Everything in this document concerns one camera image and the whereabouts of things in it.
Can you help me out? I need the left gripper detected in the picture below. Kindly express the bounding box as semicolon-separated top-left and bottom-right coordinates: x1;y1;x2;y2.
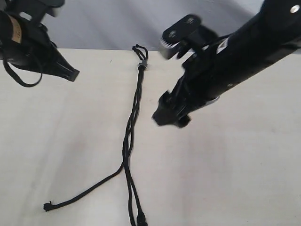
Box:
9;23;79;82

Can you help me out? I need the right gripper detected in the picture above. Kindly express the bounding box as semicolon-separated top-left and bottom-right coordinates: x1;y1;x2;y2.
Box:
152;51;221;128

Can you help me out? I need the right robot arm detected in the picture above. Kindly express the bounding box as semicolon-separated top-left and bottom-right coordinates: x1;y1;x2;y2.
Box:
152;0;301;128

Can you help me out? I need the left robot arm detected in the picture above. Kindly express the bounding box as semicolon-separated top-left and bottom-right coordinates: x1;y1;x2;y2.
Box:
0;11;79;87

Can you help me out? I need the grey zip tie binding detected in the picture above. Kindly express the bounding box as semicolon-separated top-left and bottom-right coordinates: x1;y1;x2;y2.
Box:
138;60;148;70

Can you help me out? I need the white backdrop cloth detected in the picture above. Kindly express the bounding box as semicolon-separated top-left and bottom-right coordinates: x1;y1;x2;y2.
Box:
43;0;262;50

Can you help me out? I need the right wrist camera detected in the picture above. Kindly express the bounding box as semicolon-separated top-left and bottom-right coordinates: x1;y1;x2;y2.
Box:
158;14;219;59

